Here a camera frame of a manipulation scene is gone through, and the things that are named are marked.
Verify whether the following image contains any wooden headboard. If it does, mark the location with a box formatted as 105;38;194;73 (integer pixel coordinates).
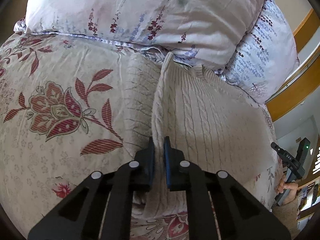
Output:
266;9;319;121

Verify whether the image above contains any floral bed quilt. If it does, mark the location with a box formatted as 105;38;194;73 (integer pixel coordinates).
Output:
0;31;284;240

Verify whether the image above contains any right floral pillow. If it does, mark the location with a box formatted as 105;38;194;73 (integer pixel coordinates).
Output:
223;0;299;103

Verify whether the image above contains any floral pillow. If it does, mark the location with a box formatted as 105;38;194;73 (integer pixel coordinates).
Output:
223;0;299;103
15;0;264;70

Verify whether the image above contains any left floral pillow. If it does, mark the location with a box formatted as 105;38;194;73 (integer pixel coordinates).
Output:
15;0;264;70

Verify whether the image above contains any cream cable-knit sweater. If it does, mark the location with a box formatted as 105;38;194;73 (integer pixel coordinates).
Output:
124;53;278;219

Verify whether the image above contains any right hand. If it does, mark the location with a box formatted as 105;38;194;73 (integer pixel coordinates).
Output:
276;174;298;206

